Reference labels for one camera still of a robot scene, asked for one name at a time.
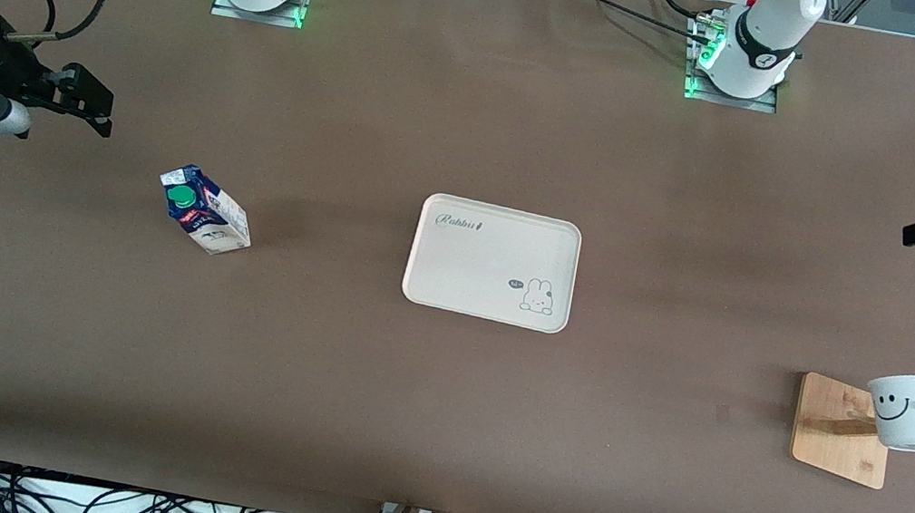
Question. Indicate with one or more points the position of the cream rabbit print tray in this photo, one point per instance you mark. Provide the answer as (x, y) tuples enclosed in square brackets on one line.
[(484, 265)]

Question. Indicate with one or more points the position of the wooden mug rack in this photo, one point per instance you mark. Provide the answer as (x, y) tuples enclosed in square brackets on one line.
[(832, 444)]

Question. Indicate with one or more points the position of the blue milk carton green cap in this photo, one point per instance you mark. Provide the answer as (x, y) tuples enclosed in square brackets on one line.
[(207, 212)]

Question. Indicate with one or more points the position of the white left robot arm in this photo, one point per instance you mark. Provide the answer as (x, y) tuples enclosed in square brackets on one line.
[(770, 22)]

